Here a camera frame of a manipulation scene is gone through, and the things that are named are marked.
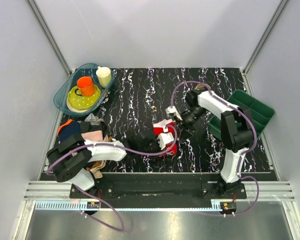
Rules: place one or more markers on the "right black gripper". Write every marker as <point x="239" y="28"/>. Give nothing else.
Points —
<point x="184" y="135"/>

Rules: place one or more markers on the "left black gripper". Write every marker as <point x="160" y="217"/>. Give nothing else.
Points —
<point x="158" y="147"/>

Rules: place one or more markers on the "red underwear white trim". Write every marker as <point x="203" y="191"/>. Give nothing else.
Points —
<point x="163" y="127"/>

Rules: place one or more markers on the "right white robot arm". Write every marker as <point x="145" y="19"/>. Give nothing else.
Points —
<point x="237" y="132"/>

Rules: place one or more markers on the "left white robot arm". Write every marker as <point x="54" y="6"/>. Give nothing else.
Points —
<point x="73" y="158"/>

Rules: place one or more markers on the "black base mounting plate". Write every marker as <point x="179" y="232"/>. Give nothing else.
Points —
<point x="180" y="190"/>

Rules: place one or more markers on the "beige ceramic mug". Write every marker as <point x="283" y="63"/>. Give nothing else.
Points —
<point x="202" y="86"/>

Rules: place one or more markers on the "pile of mixed clothes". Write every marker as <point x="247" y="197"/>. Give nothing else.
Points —
<point x="92" y="129"/>

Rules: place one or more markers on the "yellow green dotted plate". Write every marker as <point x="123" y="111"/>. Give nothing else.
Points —
<point x="76" y="102"/>

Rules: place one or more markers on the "green divided organizer tray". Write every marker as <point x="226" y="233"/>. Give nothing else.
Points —
<point x="261" y="113"/>

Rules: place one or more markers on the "cream yellow cup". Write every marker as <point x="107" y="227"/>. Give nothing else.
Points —
<point x="104" y="76"/>

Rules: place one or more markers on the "orange mug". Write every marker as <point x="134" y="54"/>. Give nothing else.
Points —
<point x="85" y="86"/>

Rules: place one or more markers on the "teal transparent plastic basin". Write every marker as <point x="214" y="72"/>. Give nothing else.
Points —
<point x="88" y="69"/>

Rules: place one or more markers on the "aluminium rail frame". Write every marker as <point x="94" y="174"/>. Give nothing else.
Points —
<point x="50" y="195"/>

